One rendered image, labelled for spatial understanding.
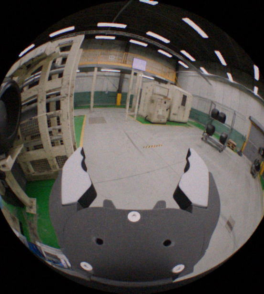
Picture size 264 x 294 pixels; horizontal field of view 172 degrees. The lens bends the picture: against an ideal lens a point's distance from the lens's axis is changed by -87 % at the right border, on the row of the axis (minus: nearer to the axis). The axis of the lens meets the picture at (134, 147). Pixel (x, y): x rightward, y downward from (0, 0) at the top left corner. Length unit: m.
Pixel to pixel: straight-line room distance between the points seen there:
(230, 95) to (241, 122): 2.66
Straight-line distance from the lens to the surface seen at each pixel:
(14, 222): 1.73
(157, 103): 4.32
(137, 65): 4.24
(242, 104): 10.60
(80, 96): 9.77
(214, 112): 4.66
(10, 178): 1.36
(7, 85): 0.95
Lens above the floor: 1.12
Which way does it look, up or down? 30 degrees down
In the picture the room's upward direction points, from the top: 9 degrees clockwise
